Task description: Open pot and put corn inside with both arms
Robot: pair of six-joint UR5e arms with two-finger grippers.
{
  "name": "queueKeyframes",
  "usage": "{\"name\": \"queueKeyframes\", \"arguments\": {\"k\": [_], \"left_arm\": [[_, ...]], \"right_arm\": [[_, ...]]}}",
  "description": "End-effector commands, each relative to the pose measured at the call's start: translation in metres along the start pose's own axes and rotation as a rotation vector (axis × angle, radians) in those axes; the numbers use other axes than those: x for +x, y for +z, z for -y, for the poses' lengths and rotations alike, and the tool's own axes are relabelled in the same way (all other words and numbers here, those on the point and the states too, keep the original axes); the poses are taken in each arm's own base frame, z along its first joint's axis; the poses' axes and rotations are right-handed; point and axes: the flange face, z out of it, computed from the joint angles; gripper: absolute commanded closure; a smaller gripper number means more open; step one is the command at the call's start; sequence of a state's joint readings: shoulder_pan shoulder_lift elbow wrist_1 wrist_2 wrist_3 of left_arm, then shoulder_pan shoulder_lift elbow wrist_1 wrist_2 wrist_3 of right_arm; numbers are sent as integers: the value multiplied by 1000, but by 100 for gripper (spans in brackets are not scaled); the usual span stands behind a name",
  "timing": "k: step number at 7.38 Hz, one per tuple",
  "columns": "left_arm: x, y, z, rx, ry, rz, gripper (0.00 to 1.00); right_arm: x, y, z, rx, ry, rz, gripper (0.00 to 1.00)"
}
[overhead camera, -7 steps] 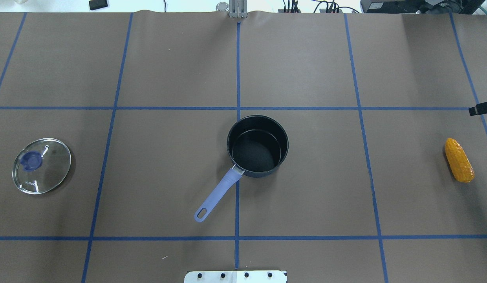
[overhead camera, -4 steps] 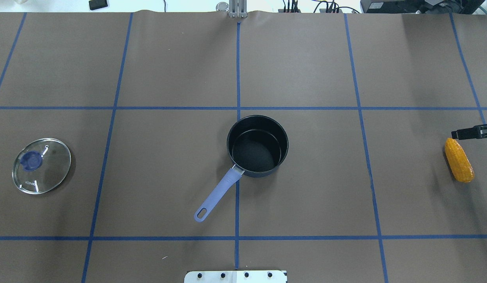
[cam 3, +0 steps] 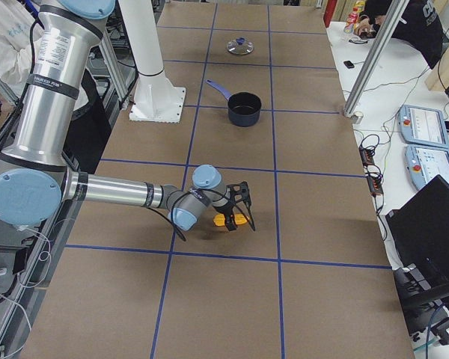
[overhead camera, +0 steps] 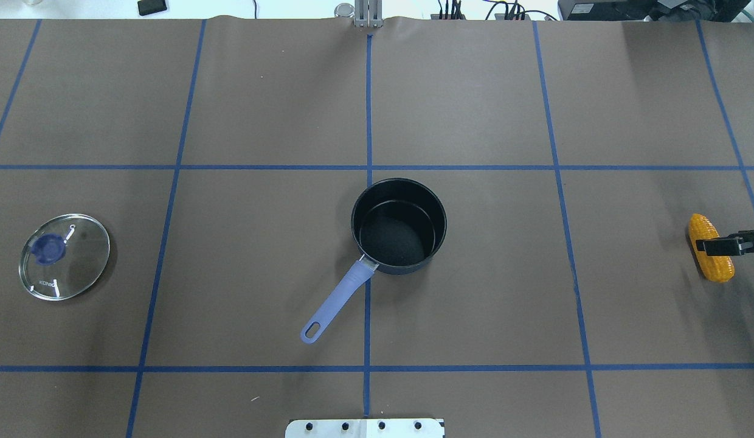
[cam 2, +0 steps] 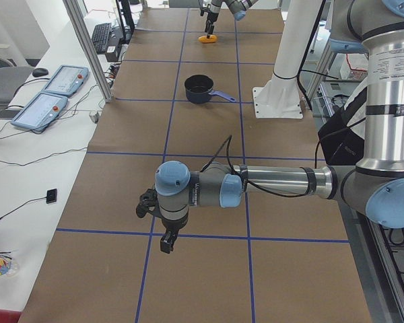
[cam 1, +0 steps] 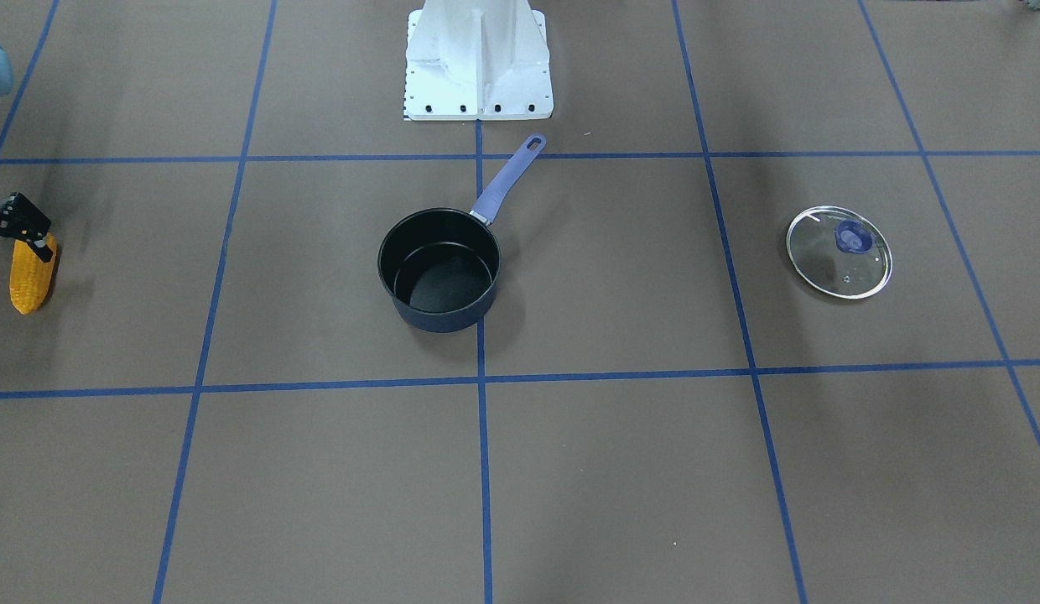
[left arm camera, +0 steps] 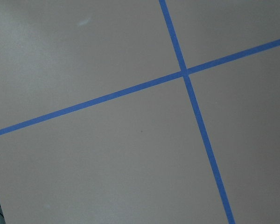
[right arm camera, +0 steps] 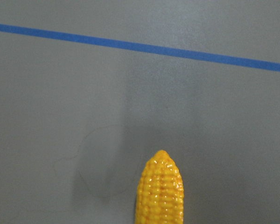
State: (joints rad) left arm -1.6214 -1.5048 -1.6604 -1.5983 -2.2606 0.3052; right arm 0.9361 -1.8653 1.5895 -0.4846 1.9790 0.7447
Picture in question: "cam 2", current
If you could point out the small metal cylinder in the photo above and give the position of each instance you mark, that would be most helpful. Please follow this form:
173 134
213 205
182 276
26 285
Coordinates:
94 116

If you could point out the black computer mouse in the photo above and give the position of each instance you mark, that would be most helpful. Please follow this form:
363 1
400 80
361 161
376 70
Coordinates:
39 72

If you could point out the teach pendant blue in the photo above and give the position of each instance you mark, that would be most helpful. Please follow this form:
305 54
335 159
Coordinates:
67 80
40 111

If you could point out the white pedestal column with base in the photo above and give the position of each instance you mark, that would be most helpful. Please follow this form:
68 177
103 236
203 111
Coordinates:
280 96

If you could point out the dark blue saucepan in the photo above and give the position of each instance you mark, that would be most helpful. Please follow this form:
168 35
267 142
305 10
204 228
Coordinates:
199 90

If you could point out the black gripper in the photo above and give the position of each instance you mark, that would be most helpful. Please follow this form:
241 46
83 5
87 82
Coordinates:
211 15
174 225

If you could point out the black keyboard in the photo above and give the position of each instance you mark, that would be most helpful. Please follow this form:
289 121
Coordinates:
100 37

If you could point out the aluminium frame post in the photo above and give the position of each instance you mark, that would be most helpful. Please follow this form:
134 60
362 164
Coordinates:
79 26

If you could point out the lower teach pendant blue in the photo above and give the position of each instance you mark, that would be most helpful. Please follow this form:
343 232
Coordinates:
40 111

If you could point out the yellow toy corn cob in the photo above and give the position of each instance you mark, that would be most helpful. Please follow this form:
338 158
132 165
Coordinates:
208 39

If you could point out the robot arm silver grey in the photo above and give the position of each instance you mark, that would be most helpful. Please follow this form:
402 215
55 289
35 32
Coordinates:
365 157
237 8

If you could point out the upper teach pendant blue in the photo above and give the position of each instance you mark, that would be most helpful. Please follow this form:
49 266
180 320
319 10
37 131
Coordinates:
67 80

